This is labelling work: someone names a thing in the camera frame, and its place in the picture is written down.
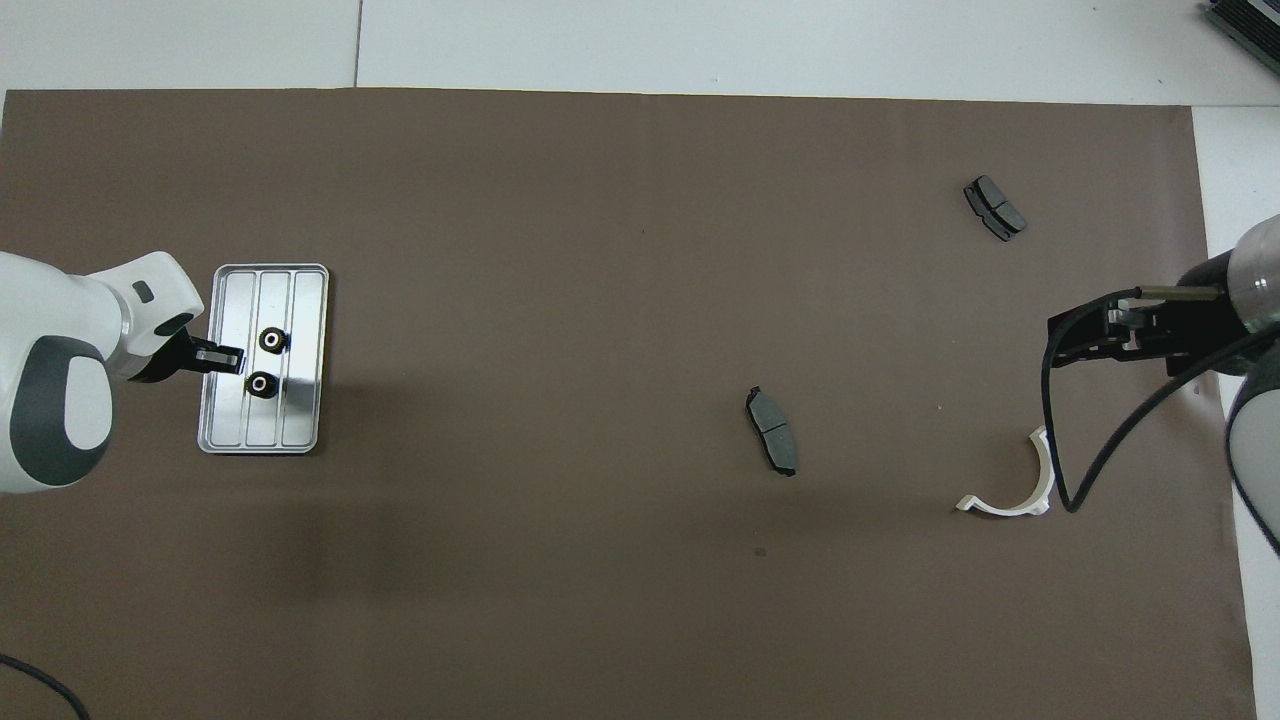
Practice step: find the white curved plastic bracket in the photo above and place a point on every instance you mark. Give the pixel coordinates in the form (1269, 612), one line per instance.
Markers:
(1005, 509)

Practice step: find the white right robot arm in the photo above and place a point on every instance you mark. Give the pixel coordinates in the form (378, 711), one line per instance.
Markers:
(1260, 280)

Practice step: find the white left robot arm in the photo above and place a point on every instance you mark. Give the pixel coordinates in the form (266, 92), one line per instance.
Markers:
(60, 320)

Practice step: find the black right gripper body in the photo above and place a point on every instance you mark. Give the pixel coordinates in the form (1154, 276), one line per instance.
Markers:
(1205, 320)

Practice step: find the long grey brake pad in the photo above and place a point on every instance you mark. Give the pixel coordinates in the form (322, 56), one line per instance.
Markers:
(772, 430)

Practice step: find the grey ribbed device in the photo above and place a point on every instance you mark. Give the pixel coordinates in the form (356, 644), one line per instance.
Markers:
(1245, 25)

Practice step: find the silver ribbed metal tray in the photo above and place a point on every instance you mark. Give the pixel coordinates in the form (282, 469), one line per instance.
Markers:
(305, 400)

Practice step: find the brown table mat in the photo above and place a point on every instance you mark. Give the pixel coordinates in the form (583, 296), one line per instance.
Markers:
(600, 250)

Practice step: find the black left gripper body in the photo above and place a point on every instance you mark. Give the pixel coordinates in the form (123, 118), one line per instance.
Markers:
(175, 355)

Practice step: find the short grey brake pad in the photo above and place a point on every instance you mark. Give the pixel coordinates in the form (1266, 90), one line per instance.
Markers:
(995, 207)

